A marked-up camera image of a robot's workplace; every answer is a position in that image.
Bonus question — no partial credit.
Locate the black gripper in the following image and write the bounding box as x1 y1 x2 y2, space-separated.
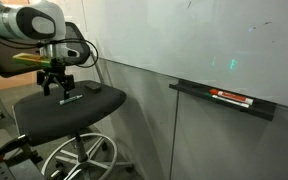
36 64 76 100

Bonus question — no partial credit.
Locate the green whiteboard marker white cap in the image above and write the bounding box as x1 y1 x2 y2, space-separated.
59 94 84 106

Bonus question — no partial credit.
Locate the black fabric chair seat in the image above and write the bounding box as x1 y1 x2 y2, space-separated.
13 79 128 147

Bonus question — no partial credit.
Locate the chair wheeled base with column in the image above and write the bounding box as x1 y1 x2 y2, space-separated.
50 129 135 180

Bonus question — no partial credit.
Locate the large white whiteboard panel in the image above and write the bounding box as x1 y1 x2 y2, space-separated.
80 0 288 111

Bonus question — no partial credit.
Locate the red whiteboard marker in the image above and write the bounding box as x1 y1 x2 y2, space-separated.
209 88 254 105

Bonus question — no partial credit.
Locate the green white marker in tray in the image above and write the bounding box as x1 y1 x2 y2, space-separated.
203 92 251 109

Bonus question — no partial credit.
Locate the black marker tray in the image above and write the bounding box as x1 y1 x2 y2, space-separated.
169 78 278 122

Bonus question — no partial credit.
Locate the black perforated table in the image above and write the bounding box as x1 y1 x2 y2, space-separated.
0 133 47 180

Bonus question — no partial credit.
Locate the yellow wrist camera block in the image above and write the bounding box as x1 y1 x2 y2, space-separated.
12 52 52 70

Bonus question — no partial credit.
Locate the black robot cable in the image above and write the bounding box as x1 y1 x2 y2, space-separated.
37 38 99 69

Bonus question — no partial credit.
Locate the chrome chair foot ring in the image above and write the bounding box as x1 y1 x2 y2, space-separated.
41 132 118 180

